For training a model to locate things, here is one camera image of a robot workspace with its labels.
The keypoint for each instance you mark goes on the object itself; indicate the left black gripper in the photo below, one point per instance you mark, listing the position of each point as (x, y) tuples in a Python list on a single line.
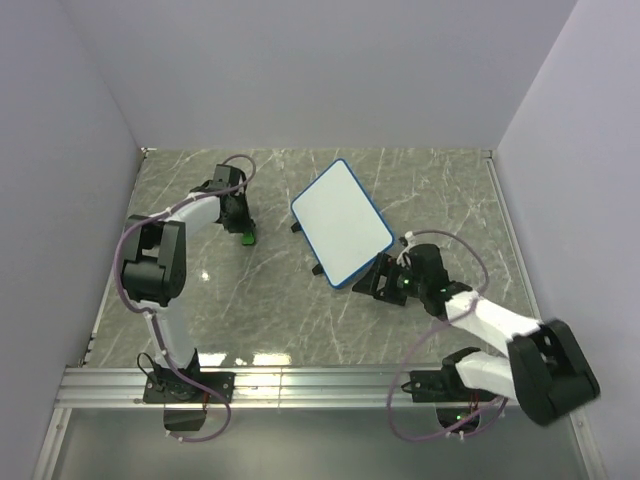
[(246, 222)]

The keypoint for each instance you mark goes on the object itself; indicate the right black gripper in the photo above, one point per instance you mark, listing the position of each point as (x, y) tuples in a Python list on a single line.
[(388, 267)]

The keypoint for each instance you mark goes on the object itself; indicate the green whiteboard eraser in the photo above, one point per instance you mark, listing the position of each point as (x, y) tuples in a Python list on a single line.
[(249, 237)]

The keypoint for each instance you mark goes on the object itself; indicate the blue-framed small whiteboard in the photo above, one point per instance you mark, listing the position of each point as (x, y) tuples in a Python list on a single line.
[(342, 225)]

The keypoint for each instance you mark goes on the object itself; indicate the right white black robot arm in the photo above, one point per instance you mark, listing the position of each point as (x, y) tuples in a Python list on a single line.
[(538, 364)]

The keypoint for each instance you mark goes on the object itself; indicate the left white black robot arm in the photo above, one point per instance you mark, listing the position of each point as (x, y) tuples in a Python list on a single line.
[(150, 264)]

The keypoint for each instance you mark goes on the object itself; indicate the black whiteboard foot right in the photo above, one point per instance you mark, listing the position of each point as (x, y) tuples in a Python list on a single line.
[(318, 270)]

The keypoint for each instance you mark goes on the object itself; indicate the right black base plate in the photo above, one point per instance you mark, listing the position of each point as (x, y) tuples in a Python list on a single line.
[(441, 386)]

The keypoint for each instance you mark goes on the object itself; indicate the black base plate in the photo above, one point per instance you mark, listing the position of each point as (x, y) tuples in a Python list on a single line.
[(441, 386), (167, 388)]

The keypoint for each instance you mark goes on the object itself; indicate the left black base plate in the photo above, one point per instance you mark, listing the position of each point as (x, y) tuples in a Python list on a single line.
[(167, 388)]

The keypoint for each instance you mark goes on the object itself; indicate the aluminium mounting rail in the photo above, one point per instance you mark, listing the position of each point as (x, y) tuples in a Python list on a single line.
[(254, 388)]

